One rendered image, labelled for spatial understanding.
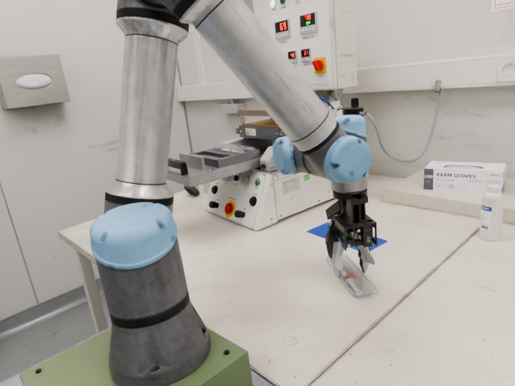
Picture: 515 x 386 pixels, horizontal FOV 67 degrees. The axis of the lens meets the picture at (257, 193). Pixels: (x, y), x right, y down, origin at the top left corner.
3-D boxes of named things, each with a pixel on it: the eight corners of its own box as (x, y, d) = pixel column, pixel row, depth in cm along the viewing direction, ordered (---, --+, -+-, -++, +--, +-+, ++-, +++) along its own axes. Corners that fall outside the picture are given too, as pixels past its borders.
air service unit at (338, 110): (338, 138, 144) (336, 97, 139) (371, 141, 132) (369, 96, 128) (328, 141, 141) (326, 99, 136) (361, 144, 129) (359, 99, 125)
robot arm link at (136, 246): (104, 330, 51) (79, 233, 47) (109, 288, 63) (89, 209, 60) (195, 304, 54) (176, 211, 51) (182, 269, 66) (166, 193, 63)
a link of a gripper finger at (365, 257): (372, 282, 85) (361, 247, 82) (361, 270, 91) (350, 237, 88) (385, 277, 86) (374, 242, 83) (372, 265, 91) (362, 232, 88)
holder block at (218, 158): (227, 152, 144) (226, 145, 143) (260, 156, 129) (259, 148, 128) (188, 161, 135) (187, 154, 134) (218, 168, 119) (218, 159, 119)
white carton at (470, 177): (431, 179, 142) (431, 160, 140) (505, 184, 129) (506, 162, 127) (423, 189, 133) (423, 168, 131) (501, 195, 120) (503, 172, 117)
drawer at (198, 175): (231, 160, 147) (227, 139, 145) (267, 167, 130) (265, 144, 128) (159, 179, 130) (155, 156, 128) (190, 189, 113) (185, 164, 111)
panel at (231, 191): (206, 210, 149) (217, 163, 148) (253, 229, 126) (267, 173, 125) (201, 210, 148) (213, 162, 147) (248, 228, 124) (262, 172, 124)
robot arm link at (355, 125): (316, 118, 80) (352, 112, 82) (319, 169, 83) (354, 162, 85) (336, 121, 72) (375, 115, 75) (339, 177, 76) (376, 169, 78)
